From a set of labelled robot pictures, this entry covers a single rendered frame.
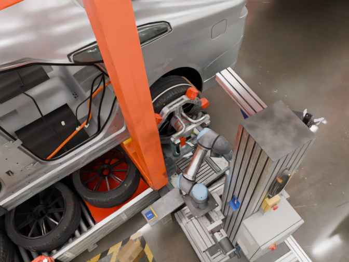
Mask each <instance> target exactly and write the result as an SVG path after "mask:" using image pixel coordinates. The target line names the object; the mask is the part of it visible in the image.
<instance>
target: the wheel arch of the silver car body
mask: <svg viewBox="0 0 349 262"><path fill-rule="evenodd" d="M170 75H178V76H184V77H185V78H187V79H188V80H189V81H190V82H191V83H192V84H193V85H194V86H195V87H196V88H197V89H198V90H199V91H200V92H201V93H202V92H203V90H204V80H203V77H202V74H201V73H200V72H199V71H198V70H197V69H196V68H194V67H189V66H183V67H178V68H175V69H172V70H170V71H168V72H166V73H165V74H163V75H162V76H161V77H166V76H170ZM161 77H159V78H161ZM159 78H158V79H159Z"/></svg>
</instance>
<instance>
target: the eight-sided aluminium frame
mask: <svg viewBox="0 0 349 262"><path fill-rule="evenodd" d="M185 103H193V104H195V105H198V106H200V107H201V106H202V101H201V100H200V99H199V98H198V97H196V98H195V100H190V98H189V97H188V96H187V95H183V96H181V97H180V98H178V99H177V100H175V101H174V102H172V103H170V104H169V105H167V106H165V107H164V108H163V109H162V111H161V112H160V114H159V115H160V116H161V117H162V121H161V122H160V124H159V125H157V129H158V130H159V128H160V127H161V125H162V124H163V122H164V121H165V119H166V118H167V116H168V115H169V114H170V113H171V112H172V111H174V110H175V109H177V108H179V107H180V106H182V105H184V104H185ZM174 105H175V106H174ZM201 115H202V112H200V113H198V114H196V115H193V116H192V117H191V119H193V120H198V119H199V118H200V117H201ZM176 133H178V132H176ZM176 133H174V134H173V135H175V134H176ZM158 134H159V132H158ZM173 135H171V136H173ZM171 136H169V137H159V139H160V143H171V141H170V137H171Z"/></svg>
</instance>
